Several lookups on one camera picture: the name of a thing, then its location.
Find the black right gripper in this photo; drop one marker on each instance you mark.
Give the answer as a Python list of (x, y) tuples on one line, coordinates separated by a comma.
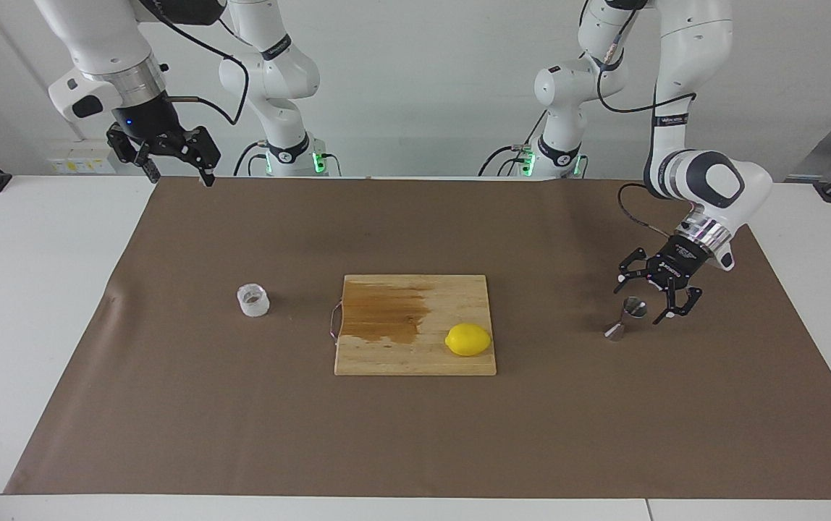
[(144, 123)]

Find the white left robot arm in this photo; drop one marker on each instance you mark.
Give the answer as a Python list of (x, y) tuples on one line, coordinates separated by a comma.
[(712, 181)]

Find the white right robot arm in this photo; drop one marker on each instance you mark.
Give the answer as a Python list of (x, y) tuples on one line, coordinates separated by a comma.
[(97, 36)]

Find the white wall socket box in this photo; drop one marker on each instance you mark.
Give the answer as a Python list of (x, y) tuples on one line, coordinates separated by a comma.
[(82, 163)]

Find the steel double jigger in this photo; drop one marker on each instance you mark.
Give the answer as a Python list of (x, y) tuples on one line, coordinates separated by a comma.
[(633, 310)]

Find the wooden cutting board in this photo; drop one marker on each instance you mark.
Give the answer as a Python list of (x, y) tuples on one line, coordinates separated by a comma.
[(415, 354)]

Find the brown paper table mat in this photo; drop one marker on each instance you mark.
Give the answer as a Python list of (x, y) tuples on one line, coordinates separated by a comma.
[(242, 420)]

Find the yellow lemon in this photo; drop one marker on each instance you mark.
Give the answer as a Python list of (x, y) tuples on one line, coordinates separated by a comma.
[(468, 340)]

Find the clear plastic cup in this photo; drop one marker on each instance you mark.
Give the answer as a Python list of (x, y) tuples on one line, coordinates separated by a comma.
[(253, 302)]

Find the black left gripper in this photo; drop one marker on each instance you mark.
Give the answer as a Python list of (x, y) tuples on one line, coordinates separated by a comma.
[(680, 264)]

